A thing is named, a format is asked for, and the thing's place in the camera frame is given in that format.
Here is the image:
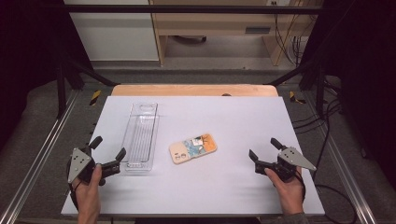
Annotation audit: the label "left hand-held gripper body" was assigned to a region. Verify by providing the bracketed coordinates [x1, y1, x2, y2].
[66, 145, 121, 187]

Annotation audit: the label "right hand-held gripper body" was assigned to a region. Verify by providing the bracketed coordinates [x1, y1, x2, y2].
[254, 146, 318, 183]

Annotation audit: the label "clear plastic tray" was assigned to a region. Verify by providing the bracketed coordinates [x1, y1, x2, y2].
[120, 102, 161, 173]

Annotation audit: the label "person's left hand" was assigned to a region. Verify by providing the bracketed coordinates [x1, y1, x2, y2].
[71, 164, 104, 206]

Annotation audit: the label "person's right hand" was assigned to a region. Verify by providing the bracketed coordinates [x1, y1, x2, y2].
[263, 167, 305, 216]

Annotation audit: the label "yellow black tape strip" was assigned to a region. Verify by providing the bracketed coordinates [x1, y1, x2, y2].
[289, 91, 308, 105]
[89, 90, 103, 107]

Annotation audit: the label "black metal stand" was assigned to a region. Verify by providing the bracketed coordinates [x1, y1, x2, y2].
[263, 57, 330, 118]
[55, 54, 120, 119]

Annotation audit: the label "light wooden table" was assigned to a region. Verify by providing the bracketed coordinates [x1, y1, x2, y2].
[110, 83, 279, 98]

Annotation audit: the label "black curtain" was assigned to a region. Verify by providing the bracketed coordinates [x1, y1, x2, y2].
[300, 0, 396, 175]
[0, 0, 94, 150]

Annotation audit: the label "white cabinet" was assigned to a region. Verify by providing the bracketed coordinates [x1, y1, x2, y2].
[63, 0, 160, 63]

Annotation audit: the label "light wooden desk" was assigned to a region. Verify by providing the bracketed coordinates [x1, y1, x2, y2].
[148, 0, 314, 67]

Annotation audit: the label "aluminium floor rail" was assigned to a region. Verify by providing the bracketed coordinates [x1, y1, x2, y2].
[0, 89, 80, 224]
[301, 92, 378, 224]

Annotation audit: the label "black floor cables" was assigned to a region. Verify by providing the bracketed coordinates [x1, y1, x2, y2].
[291, 76, 360, 224]

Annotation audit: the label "black cables under desk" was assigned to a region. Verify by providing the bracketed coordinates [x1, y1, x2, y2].
[273, 12, 310, 67]

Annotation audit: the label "black horizontal frame bar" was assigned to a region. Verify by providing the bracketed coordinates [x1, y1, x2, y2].
[61, 4, 325, 15]

